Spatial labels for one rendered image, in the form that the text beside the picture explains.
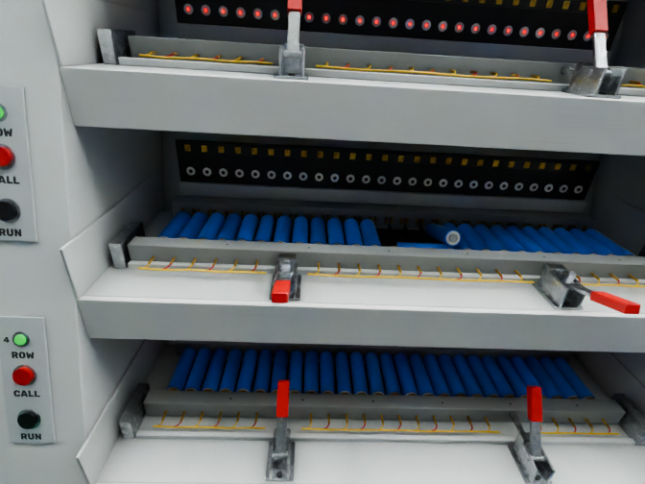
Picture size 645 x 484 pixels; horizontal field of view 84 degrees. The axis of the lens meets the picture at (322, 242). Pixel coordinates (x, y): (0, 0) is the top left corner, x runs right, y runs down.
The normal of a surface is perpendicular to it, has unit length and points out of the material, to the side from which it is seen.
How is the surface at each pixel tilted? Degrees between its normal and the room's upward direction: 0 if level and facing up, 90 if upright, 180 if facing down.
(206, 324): 109
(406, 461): 19
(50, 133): 90
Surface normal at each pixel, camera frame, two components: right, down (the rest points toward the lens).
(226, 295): 0.06, -0.88
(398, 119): 0.02, 0.48
